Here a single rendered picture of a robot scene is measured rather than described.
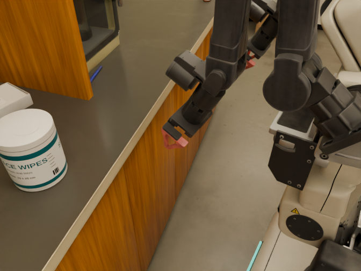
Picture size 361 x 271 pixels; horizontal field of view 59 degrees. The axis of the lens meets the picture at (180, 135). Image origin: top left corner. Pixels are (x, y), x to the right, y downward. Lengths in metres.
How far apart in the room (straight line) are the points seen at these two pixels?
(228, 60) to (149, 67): 0.65
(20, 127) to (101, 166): 0.21
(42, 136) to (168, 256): 1.16
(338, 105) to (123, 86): 0.74
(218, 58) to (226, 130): 1.81
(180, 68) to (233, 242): 1.27
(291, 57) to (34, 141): 0.52
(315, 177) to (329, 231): 0.17
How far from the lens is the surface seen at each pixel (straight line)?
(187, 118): 0.72
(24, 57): 1.14
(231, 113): 2.56
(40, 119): 0.78
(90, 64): 1.23
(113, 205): 0.98
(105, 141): 0.90
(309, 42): 0.55
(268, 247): 1.49
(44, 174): 0.79
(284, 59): 0.54
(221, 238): 1.80
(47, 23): 1.01
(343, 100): 0.59
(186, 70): 0.67
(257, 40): 1.06
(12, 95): 1.11
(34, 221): 0.78
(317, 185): 0.90
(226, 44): 0.59
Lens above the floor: 1.53
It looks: 41 degrees down
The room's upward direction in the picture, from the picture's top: straight up
